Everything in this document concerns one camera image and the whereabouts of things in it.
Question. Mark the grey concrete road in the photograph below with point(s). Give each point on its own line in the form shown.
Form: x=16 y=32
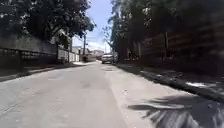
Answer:
x=76 y=96

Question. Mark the row of trees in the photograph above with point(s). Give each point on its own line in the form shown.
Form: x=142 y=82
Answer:
x=150 y=20

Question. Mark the white gate wall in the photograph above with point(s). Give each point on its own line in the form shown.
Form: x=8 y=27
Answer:
x=68 y=55

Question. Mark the dark slatted fence wall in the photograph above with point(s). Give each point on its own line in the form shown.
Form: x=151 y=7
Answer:
x=186 y=46

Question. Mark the large leafy tree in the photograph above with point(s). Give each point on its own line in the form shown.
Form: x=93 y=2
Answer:
x=40 y=16

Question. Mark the utility pole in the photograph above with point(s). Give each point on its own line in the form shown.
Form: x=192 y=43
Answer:
x=84 y=46

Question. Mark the pale building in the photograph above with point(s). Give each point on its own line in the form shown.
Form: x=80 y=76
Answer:
x=94 y=54

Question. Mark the raised concrete sidewalk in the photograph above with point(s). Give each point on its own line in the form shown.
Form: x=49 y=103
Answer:
x=30 y=70
x=180 y=81

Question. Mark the grey concrete wall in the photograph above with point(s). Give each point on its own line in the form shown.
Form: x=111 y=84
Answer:
x=23 y=50

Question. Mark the silver car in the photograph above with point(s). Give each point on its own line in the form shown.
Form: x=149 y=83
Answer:
x=107 y=58

